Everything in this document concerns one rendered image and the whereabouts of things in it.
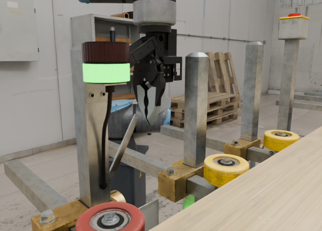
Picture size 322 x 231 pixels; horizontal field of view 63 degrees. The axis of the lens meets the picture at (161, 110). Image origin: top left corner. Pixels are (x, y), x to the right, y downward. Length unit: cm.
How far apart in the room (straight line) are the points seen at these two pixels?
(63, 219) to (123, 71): 22
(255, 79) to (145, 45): 34
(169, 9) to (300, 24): 53
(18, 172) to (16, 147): 268
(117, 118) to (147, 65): 78
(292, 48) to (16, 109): 279
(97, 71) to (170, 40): 29
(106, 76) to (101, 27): 337
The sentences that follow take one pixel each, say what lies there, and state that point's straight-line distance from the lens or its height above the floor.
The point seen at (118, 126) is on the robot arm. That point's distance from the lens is 132.
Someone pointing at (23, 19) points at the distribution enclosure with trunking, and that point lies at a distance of 300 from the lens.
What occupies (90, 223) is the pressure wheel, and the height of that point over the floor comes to 91.
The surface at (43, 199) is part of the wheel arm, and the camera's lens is 51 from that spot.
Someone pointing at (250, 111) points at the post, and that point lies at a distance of 77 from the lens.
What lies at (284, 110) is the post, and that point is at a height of 91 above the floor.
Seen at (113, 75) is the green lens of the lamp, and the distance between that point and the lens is 33.
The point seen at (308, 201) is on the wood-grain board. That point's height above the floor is 90.
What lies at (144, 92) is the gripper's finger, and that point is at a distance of 58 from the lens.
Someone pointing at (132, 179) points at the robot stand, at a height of 50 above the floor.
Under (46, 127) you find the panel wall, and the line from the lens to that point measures 338.
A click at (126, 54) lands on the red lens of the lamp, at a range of 34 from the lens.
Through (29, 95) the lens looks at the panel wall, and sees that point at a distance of 325.
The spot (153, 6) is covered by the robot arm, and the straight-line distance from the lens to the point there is 55.
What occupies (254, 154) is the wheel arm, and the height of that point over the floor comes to 84.
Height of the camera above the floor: 109
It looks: 11 degrees down
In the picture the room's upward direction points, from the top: straight up
